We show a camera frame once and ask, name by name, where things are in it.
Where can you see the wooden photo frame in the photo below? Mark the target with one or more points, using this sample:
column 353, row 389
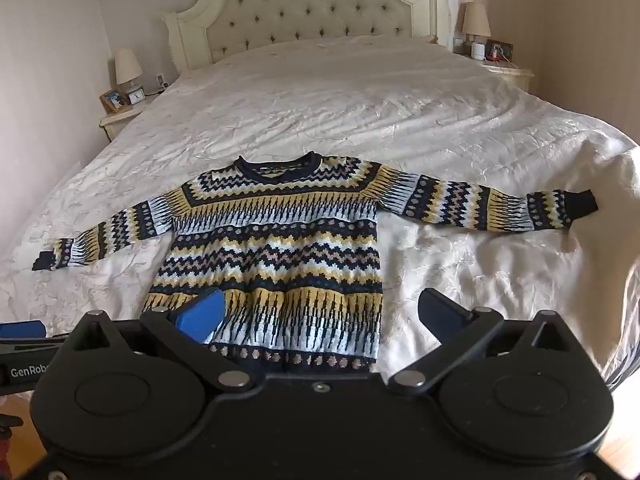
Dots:
column 115, row 100

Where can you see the cream tufted headboard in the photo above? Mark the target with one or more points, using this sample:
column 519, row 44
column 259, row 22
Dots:
column 310, row 0

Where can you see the wall socket panel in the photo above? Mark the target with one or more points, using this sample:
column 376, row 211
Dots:
column 506, row 48

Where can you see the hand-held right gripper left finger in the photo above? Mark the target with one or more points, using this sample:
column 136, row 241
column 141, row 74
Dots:
column 205, row 317

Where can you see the red and white charger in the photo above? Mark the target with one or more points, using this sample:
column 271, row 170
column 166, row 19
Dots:
column 494, row 54

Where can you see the cream nightstand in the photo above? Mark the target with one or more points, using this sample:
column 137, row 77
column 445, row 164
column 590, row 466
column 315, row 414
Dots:
column 515, row 74
column 117, row 120

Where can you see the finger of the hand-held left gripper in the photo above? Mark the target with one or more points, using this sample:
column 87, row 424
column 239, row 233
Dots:
column 22, row 330

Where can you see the white cylinder speaker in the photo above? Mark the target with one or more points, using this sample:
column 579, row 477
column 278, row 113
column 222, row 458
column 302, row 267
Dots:
column 478, row 50

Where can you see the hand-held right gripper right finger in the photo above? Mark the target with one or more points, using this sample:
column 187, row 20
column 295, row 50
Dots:
column 442, row 312

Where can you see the small white device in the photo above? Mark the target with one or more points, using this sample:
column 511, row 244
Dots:
column 160, row 82

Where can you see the small alarm clock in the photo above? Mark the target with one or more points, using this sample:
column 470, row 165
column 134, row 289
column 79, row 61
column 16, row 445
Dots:
column 136, row 95

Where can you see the white bedspread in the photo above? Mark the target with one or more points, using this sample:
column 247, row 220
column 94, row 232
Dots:
column 350, row 100

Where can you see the navy yellow patterned knit sweater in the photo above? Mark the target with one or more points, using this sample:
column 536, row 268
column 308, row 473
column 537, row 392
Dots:
column 280, row 240

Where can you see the cream table lamp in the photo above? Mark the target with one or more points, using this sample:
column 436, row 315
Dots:
column 127, row 65
column 475, row 20

